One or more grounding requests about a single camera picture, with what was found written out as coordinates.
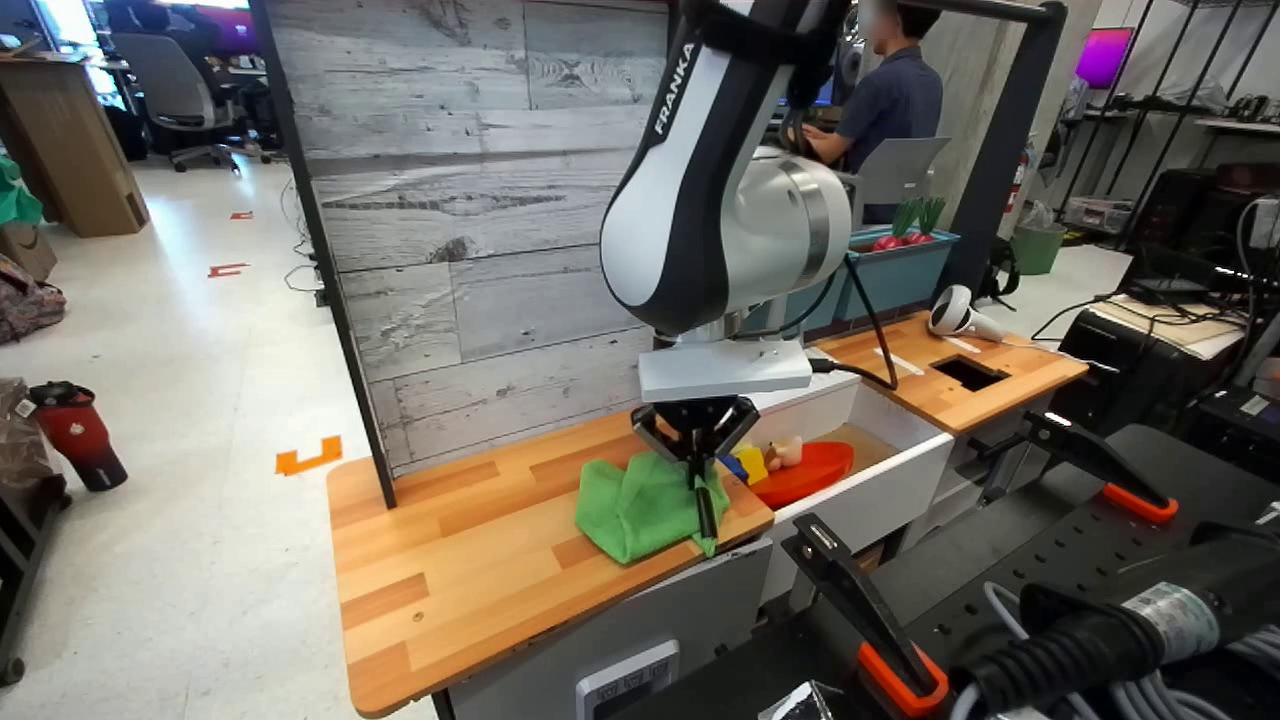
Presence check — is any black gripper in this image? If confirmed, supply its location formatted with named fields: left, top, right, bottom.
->
left=630, top=393, right=768, bottom=556

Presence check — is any green cloth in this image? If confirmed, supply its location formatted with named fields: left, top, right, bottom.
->
left=571, top=447, right=736, bottom=568

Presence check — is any red bowl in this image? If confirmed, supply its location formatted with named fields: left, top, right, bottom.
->
left=749, top=435, right=859, bottom=512

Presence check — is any white sink basin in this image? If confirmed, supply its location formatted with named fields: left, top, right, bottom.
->
left=723, top=369, right=962, bottom=610

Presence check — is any black clamp with orange grip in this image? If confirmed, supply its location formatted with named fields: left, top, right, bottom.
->
left=779, top=512, right=958, bottom=720
left=1026, top=408, right=1186, bottom=531

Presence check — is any white stick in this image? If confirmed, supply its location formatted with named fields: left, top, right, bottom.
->
left=871, top=343, right=931, bottom=380

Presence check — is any aluminium extrusion bar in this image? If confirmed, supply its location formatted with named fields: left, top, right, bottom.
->
left=753, top=674, right=840, bottom=720

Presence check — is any white round controller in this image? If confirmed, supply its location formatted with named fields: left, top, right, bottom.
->
left=926, top=279, right=1003, bottom=339

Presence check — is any wooden board with rectangular hole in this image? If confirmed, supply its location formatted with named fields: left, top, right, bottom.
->
left=811, top=307, right=1093, bottom=438

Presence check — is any black pegboard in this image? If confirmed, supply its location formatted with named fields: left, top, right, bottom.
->
left=638, top=420, right=1280, bottom=720

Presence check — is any grey office chair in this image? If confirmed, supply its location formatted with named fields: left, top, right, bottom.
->
left=851, top=132, right=953, bottom=222

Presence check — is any grey wood print backdrop panel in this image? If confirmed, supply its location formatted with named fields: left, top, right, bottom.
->
left=265, top=0, right=671, bottom=476

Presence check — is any green translucent container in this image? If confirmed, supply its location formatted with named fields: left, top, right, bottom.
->
left=1013, top=194, right=1067, bottom=277

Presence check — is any seated person in dark shirt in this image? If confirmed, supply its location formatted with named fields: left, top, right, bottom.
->
left=795, top=0, right=948, bottom=174

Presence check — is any purple lit monitor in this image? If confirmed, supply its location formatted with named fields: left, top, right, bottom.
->
left=1074, top=25, right=1136, bottom=97

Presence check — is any dark office chair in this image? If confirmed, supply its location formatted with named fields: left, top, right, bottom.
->
left=116, top=28, right=254, bottom=174

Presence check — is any wooden cabinet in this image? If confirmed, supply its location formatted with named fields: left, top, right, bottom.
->
left=0, top=48, right=152, bottom=241

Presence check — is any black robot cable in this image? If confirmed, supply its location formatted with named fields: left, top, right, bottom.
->
left=803, top=250, right=901, bottom=393

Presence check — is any black device with ribbed cable boot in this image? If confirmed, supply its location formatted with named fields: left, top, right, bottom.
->
left=953, top=525, right=1280, bottom=715

